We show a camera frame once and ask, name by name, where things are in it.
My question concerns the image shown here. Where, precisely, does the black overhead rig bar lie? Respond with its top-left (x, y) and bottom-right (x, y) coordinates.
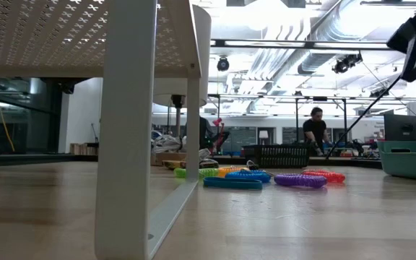
top-left (210, 38), bottom-right (391, 51)

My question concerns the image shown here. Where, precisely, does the orange-yellow coil wristband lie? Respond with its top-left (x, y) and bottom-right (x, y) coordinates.
top-left (217, 165), bottom-right (251, 178)

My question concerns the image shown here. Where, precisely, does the person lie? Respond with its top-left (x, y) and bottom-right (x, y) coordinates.
top-left (302, 106), bottom-right (334, 157)
top-left (199, 116), bottom-right (228, 151)

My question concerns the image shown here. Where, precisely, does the teal rubber band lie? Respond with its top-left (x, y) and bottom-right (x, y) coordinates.
top-left (203, 176), bottom-right (264, 191)

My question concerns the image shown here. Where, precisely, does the white perforated metal shelf riser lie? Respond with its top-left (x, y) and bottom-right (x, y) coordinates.
top-left (0, 0), bottom-right (202, 260)

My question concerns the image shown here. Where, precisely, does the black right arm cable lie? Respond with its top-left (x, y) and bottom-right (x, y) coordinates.
top-left (324, 75), bottom-right (402, 160)

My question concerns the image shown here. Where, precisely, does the yellow hanging cord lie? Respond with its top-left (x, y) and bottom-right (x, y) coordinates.
top-left (0, 76), bottom-right (16, 152)

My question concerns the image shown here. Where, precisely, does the green coil wristband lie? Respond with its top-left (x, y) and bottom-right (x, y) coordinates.
top-left (173, 168), bottom-right (220, 180)

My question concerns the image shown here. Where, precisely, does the wooden slat crate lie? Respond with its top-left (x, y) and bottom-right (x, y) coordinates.
top-left (69, 142), bottom-right (100, 157)

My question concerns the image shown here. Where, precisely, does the round black overhead camera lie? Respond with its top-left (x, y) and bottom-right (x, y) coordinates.
top-left (216, 56), bottom-right (230, 72)

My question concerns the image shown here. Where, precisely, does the black aluminium table frame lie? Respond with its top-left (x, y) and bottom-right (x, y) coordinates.
top-left (0, 153), bottom-right (383, 170)

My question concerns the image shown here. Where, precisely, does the purple coil wristband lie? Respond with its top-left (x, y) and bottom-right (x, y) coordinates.
top-left (273, 173), bottom-right (329, 189)

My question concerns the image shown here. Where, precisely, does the black background rig frame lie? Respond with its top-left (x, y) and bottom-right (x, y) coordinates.
top-left (207, 92), bottom-right (350, 146)

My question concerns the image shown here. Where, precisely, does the red coil wristband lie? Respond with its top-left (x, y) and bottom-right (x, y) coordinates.
top-left (301, 169), bottom-right (347, 184)

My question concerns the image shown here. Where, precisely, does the black ceiling spotlight cluster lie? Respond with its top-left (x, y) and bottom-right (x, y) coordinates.
top-left (331, 53), bottom-right (364, 75)

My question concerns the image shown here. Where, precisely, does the dark computer monitor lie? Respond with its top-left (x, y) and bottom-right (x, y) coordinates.
top-left (383, 114), bottom-right (416, 142)

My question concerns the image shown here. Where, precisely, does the blue coil wristband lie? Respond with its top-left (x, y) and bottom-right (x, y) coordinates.
top-left (225, 170), bottom-right (272, 184)

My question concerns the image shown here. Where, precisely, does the teal plastic bin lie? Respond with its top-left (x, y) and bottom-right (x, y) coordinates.
top-left (376, 135), bottom-right (416, 182)

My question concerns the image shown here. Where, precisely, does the black mesh basket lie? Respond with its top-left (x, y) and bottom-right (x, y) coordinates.
top-left (242, 143), bottom-right (312, 169)

